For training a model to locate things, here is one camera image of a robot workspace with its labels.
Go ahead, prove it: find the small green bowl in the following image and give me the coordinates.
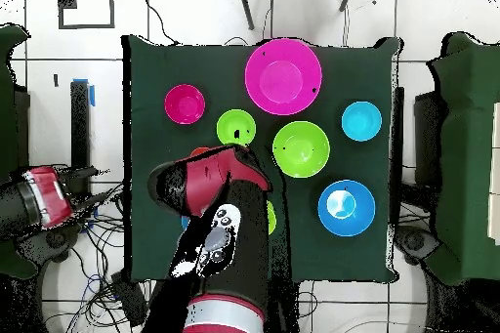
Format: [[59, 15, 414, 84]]
[[215, 108, 258, 149]]

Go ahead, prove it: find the lime green cup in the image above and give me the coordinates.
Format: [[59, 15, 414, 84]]
[[265, 199, 278, 237]]

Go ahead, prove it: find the small red-pink bowl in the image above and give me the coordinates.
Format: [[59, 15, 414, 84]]
[[163, 83, 207, 126]]

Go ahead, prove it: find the large green bowl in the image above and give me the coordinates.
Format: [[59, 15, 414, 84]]
[[271, 120, 332, 179]]

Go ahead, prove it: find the large blue bowl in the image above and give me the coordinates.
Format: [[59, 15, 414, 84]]
[[316, 180, 377, 237]]

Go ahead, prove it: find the dark green table cloth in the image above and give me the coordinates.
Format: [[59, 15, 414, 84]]
[[124, 34, 401, 283]]

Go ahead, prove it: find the black wheel base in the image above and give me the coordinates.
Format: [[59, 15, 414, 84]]
[[30, 227, 81, 263], [394, 223, 438, 263]]

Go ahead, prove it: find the black power box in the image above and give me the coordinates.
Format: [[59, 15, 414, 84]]
[[108, 270, 154, 328]]

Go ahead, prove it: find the small light blue bowl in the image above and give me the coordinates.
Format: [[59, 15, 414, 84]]
[[341, 101, 384, 143]]

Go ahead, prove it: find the large pink bowl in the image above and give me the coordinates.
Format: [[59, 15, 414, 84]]
[[244, 37, 323, 116]]

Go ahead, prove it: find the tangle of black cables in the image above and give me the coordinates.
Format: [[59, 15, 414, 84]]
[[19, 162, 188, 333]]

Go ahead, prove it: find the green covered side table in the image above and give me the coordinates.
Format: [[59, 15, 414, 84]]
[[428, 31, 500, 286], [0, 23, 36, 279]]

